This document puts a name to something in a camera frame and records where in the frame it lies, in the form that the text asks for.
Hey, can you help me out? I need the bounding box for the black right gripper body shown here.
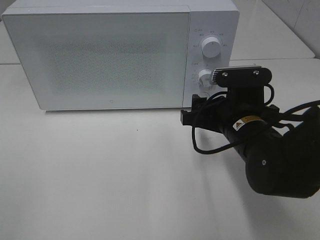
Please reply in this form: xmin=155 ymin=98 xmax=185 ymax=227
xmin=195 ymin=96 xmax=279 ymax=135

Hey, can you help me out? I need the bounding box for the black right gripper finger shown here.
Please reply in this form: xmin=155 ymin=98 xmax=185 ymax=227
xmin=191 ymin=94 xmax=208 ymax=110
xmin=180 ymin=109 xmax=199 ymax=127

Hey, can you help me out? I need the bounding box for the round white door button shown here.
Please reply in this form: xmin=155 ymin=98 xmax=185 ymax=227
xmin=198 ymin=92 xmax=210 ymax=98

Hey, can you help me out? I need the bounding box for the white timer knob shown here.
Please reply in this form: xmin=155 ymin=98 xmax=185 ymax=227
xmin=198 ymin=69 xmax=214 ymax=88

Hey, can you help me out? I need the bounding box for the white microwave door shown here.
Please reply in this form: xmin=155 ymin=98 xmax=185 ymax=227
xmin=4 ymin=13 xmax=189 ymax=111

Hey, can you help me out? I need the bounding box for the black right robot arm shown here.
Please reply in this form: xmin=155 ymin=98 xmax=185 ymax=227
xmin=180 ymin=95 xmax=320 ymax=199

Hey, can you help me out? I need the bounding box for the upper white power knob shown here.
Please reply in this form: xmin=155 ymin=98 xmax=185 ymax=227
xmin=201 ymin=36 xmax=222 ymax=58

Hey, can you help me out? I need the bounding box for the white microwave oven body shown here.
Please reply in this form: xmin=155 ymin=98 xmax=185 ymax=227
xmin=1 ymin=0 xmax=240 ymax=109

